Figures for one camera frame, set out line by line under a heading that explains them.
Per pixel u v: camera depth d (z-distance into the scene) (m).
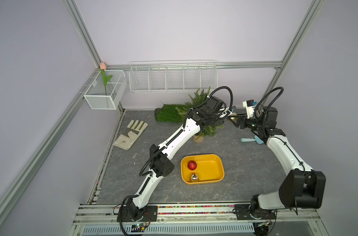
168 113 1.13
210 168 0.88
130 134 1.05
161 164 0.60
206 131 0.83
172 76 1.07
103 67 0.89
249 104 0.72
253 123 0.70
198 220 0.72
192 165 0.86
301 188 0.42
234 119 0.79
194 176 0.81
